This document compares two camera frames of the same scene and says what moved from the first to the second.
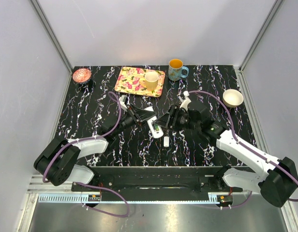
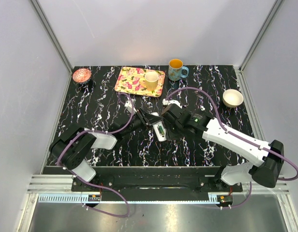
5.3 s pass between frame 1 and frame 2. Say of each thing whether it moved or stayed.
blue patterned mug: stayed
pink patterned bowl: stayed
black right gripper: moved
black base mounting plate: stayed
